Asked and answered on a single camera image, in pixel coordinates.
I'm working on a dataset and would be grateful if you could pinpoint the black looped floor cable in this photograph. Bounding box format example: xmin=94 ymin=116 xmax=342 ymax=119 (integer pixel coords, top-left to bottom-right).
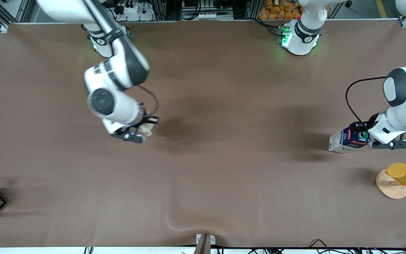
xmin=309 ymin=239 xmax=334 ymax=252

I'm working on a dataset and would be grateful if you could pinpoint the long black floor cable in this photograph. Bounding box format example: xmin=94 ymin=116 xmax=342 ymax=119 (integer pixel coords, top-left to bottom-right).
xmin=217 ymin=245 xmax=406 ymax=254

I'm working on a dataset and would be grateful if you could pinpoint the white power strip with plugs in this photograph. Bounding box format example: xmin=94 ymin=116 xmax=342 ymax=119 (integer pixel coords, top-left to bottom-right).
xmin=116 ymin=0 xmax=154 ymax=21

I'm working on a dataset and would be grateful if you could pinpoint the orange snack pile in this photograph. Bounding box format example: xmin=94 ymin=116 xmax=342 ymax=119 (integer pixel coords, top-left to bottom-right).
xmin=258 ymin=0 xmax=330 ymax=20

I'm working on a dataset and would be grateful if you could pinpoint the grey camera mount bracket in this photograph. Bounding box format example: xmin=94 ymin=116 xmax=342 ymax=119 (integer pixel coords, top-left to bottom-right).
xmin=193 ymin=234 xmax=216 ymax=254

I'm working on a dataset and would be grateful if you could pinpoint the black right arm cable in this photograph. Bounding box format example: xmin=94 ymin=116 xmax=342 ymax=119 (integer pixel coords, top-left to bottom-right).
xmin=138 ymin=85 xmax=160 ymax=119

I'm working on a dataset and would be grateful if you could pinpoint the blue white milk carton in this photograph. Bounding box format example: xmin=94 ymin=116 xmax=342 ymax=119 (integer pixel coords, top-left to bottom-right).
xmin=328 ymin=126 xmax=371 ymax=154

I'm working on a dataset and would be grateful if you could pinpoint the long white power strip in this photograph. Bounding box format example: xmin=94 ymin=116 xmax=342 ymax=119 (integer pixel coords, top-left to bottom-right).
xmin=196 ymin=12 xmax=234 ymax=20

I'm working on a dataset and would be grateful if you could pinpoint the white ceramic mug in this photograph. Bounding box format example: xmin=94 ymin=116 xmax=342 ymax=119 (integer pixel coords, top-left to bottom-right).
xmin=137 ymin=121 xmax=155 ymax=138

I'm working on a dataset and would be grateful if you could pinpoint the wooden cup stand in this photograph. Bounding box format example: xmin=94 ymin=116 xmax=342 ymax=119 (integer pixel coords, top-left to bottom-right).
xmin=376 ymin=169 xmax=406 ymax=200

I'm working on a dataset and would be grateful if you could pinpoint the brown table cover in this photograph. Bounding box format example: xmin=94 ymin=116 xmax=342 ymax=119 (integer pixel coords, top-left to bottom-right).
xmin=0 ymin=19 xmax=406 ymax=248

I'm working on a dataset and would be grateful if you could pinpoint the black equipment box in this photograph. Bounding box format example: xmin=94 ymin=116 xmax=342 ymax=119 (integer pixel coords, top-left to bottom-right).
xmin=182 ymin=0 xmax=235 ymax=12

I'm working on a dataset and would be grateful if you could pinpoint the yellow plastic cup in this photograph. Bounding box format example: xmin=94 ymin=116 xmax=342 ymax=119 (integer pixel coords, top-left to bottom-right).
xmin=385 ymin=162 xmax=406 ymax=187

